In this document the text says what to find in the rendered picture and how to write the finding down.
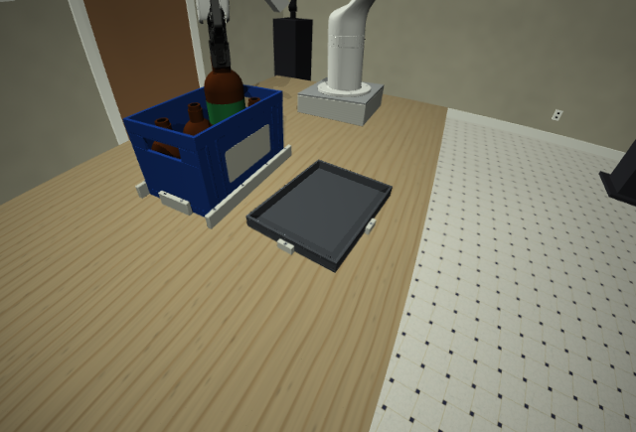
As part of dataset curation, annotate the brown glass bottle with green label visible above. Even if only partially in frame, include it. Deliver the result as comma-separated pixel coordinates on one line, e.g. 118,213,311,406
204,65,245,126

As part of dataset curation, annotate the blue bottle crate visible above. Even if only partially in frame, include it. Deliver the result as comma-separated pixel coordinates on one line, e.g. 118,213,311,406
122,84,284,217

